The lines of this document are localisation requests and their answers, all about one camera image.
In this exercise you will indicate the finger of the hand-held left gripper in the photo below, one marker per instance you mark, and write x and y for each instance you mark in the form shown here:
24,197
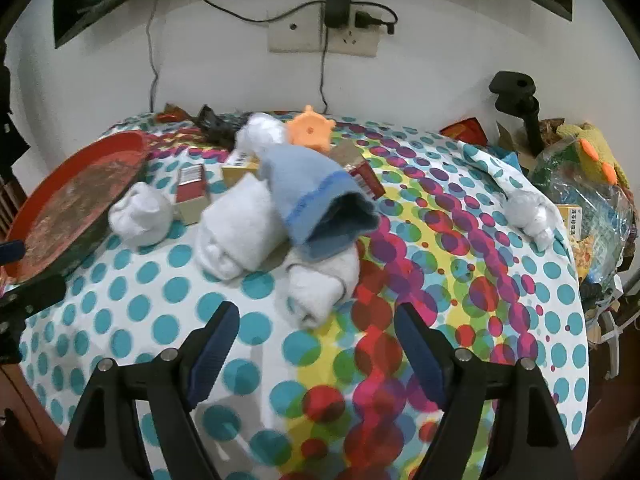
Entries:
35,294
11,253

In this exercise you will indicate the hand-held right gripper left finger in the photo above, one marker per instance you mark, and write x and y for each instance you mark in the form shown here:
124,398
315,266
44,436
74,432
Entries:
215,355

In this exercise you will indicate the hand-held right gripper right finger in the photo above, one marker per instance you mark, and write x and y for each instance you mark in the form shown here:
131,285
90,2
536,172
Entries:
420,355

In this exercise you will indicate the red round tray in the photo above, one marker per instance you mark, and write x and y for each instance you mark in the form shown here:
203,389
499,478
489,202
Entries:
75,195

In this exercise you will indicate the large white sock roll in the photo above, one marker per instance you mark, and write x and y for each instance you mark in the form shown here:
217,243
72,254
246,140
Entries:
230,235

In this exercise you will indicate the small white sock roll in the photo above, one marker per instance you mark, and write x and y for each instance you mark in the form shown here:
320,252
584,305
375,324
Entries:
140,215

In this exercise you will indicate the red box with barcode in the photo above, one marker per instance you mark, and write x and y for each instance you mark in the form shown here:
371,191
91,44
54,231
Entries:
192,185

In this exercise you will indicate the red box with square code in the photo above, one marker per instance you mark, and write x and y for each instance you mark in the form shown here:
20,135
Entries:
367,182

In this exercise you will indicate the yellow medicine box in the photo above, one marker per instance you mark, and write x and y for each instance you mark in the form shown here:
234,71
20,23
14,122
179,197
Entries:
570,220
237,167

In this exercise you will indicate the blue sock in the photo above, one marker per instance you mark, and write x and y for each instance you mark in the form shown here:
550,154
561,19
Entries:
305,180

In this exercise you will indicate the black plastic bag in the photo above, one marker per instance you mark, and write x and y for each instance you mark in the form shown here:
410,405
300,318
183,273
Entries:
217,127

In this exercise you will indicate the orange rubber toy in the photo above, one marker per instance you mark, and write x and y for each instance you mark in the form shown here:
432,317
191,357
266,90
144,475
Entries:
310,130

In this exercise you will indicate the wooden chair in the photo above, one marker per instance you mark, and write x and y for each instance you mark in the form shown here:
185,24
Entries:
10,200

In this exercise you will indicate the colourful dotted tablecloth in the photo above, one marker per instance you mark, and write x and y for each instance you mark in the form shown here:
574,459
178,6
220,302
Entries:
450,240

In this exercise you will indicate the black jacket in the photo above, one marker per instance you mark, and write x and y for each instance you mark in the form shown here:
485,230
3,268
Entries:
7,110

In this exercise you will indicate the orange brown snack wrapper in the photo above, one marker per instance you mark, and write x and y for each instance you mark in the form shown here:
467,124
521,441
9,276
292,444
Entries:
172,112

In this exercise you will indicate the red snack wrapper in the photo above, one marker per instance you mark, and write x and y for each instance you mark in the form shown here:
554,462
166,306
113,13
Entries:
467,130

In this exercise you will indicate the clear plastic bag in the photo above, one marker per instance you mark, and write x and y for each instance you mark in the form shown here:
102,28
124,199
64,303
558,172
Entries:
595,200

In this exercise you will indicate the yellow plush toy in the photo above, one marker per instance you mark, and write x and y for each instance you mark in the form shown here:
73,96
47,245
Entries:
595,145

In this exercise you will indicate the black clamp stand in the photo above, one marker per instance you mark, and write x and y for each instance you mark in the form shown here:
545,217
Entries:
510,87

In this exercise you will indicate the white power socket plate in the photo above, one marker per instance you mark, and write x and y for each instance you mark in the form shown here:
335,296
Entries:
355,45

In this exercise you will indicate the black plug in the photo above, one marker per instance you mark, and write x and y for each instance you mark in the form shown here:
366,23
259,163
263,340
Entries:
372,20

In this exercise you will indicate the black power adapter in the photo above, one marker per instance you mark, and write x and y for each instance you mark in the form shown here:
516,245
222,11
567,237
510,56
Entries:
338,5

